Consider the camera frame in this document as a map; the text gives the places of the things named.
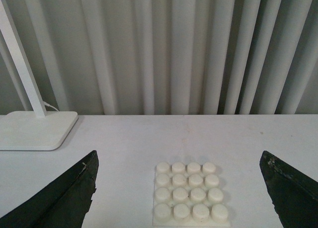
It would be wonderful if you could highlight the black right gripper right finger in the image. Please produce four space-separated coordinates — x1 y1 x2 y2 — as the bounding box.
259 151 318 228

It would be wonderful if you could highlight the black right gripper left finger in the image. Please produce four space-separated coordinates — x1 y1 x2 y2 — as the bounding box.
0 151 99 228

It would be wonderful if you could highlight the white pleated curtain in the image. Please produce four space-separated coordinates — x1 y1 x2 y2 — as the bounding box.
5 0 318 115

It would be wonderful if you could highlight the white lamp cable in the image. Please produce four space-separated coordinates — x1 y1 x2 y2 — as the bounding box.
43 101 60 112

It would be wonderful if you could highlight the white studded base plate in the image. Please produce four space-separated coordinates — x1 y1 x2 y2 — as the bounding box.
153 162 231 228

